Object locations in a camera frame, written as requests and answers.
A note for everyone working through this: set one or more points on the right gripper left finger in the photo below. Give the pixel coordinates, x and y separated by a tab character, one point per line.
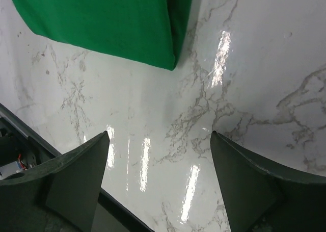
59	195

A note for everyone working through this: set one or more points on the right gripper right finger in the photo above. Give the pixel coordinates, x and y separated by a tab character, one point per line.
262	195

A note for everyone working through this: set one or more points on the green t-shirt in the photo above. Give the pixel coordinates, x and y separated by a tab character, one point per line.
147	31

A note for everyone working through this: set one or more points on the white slotted cable duct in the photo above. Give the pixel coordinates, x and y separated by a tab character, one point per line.
10	169

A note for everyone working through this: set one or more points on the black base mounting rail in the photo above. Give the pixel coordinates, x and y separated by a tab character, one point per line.
20	143

